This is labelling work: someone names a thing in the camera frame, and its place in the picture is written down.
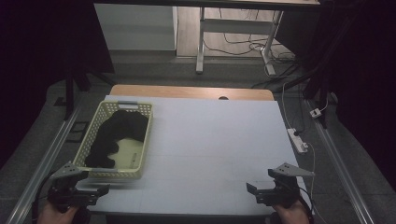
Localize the white power strip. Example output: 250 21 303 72
287 128 309 155

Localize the person's right hand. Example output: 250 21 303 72
273 199 311 224

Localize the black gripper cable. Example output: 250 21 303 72
297 186 316 224
31 173 56 224

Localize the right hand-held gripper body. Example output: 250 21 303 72
264 161 316 209

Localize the black metal stand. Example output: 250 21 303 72
61 69 117 121
281 0 368 130

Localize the wooden table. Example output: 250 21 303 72
109 84 276 102

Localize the white metal table frame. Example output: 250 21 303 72
203 7 297 78

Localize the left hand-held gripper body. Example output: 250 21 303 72
47 161 94 215

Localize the white cable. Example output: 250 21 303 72
305 143 318 200

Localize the white table mat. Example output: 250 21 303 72
77 94 307 217

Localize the cream perforated plastic basket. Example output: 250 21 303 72
72 100 154 180

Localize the person's left hand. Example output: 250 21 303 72
36 201 79 224

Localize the white cabinet panel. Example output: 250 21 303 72
93 3 178 51

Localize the metal floor rail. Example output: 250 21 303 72
306 100 376 224
5 105 82 224

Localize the black cloth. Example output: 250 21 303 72
84 109 149 169

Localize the white-legged desk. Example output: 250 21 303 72
92 0 321 77

